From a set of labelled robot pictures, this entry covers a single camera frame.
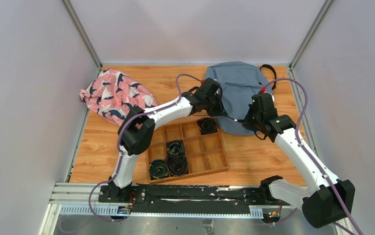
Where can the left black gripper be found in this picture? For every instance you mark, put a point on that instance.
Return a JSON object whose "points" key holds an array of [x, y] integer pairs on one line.
{"points": [[218, 108]]}

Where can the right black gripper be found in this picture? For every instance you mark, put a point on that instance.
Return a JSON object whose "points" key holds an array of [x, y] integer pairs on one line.
{"points": [[247, 123]]}

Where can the blue grey backpack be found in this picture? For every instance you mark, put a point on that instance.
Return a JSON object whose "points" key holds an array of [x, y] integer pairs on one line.
{"points": [[239, 81]]}

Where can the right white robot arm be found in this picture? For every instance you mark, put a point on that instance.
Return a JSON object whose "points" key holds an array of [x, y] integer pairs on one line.
{"points": [[326, 198]]}

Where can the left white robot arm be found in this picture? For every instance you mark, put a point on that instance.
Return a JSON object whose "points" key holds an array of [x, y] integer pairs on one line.
{"points": [[136, 132]]}

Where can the rolled black belt top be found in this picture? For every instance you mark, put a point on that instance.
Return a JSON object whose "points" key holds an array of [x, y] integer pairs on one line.
{"points": [[207, 125]]}

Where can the wooden compartment tray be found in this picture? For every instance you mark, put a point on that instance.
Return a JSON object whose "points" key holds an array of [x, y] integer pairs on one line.
{"points": [[205, 153]]}

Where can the rolled green belt middle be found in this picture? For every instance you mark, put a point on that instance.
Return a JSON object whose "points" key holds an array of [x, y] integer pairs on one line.
{"points": [[175, 148]]}

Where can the rolled dark belt bottom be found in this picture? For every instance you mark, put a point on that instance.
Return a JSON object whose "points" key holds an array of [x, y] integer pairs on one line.
{"points": [[177, 165]]}

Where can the rolled green belt bottom-left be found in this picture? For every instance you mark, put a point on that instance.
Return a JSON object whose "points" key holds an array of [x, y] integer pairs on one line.
{"points": [[158, 169]]}

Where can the pink patterned cloth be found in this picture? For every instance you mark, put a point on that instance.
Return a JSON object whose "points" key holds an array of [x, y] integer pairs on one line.
{"points": [[113, 93]]}

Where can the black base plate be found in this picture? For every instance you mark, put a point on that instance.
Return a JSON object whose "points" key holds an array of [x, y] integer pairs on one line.
{"points": [[192, 199]]}

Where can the aluminium rail frame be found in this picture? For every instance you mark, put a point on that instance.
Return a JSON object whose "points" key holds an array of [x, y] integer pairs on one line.
{"points": [[74, 209]]}

